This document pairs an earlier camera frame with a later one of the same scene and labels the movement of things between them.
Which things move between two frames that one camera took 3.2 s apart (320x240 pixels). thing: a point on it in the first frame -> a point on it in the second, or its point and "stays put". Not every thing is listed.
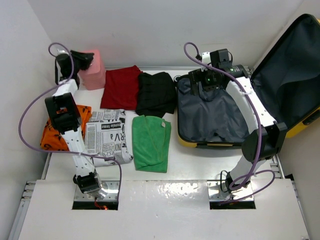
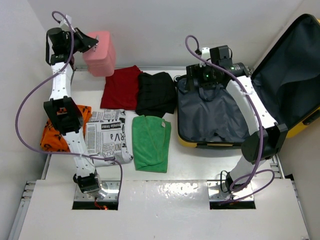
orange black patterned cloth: x=52 y=139 stays put
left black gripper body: x=80 y=62 -> x=79 y=43
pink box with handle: x=94 y=77 -> x=101 y=60
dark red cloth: x=121 y=88 stays put
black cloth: x=156 y=94 stays put
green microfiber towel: x=151 y=136 stays put
